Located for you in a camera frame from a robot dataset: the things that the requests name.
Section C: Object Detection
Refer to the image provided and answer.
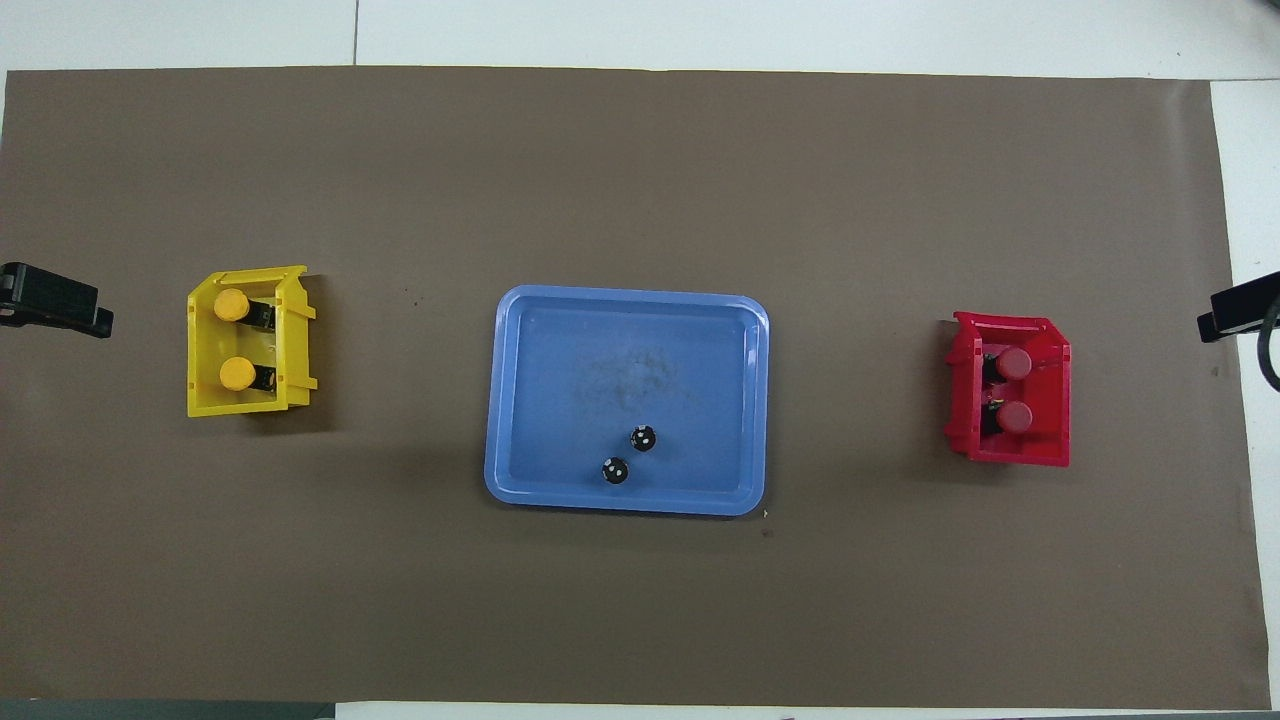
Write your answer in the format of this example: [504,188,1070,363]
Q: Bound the yellow push button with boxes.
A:
[214,289,276,332]
[219,356,277,393]

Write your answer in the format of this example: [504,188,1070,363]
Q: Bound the red push button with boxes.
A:
[982,347,1033,384]
[982,400,1034,436]

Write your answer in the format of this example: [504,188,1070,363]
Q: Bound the blue plastic tray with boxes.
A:
[484,285,771,517]

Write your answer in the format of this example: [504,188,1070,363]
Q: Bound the yellow plastic storage bin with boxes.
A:
[187,265,319,418]

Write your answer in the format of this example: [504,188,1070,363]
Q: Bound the red plastic storage bin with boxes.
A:
[944,311,1072,468]

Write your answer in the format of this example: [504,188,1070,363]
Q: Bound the brown paper table mat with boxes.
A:
[0,66,1271,709]

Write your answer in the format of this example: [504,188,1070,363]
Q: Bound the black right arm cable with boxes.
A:
[1256,300,1280,393]

